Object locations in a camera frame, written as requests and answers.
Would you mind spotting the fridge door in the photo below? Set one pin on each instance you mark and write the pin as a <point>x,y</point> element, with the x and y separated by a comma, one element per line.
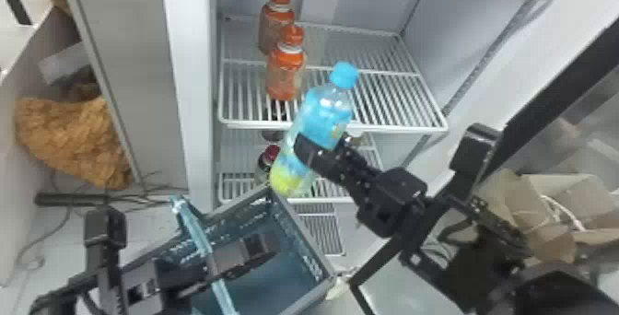
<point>556,95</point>

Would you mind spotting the brown paper bag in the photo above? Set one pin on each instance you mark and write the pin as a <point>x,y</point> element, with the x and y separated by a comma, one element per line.
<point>541,210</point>

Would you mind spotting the brown towel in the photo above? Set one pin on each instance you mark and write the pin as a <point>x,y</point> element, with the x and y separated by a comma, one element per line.
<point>72,138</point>

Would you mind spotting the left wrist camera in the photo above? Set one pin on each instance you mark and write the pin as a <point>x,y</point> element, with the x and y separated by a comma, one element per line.
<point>104,232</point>

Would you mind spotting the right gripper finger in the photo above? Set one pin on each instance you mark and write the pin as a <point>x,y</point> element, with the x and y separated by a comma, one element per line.
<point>352,143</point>
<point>312,150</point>

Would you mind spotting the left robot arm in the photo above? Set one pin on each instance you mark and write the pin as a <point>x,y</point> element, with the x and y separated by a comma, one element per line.
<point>63,297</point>

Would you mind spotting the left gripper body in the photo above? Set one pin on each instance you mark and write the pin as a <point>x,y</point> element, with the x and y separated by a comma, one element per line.
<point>142,283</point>

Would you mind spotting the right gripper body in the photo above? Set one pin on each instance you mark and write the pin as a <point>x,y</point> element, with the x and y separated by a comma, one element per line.
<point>387,201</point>

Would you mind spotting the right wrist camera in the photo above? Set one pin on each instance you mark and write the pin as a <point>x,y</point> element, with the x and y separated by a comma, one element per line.
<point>476,150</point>

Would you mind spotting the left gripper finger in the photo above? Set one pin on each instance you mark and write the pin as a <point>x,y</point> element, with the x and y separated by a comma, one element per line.
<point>203,275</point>
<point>237,254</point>

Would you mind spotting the orange bottle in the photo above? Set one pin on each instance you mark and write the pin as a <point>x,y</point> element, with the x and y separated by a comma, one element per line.
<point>274,22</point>
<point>286,70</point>

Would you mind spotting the blue bottle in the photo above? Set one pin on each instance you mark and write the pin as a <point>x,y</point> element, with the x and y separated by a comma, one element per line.
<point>320,114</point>

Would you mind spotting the white fridge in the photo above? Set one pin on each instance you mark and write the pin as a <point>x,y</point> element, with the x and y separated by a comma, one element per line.
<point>145,65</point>

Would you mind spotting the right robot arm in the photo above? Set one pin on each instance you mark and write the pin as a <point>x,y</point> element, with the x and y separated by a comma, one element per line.
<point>483,268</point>

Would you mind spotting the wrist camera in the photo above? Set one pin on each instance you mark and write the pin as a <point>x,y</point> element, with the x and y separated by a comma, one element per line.
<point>104,232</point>
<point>476,150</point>

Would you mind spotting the blue basket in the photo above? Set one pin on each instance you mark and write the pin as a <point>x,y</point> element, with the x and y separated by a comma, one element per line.
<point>295,244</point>

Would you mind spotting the dark bottle with red cap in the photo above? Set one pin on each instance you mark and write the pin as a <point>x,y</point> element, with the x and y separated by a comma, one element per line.
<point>267,162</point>

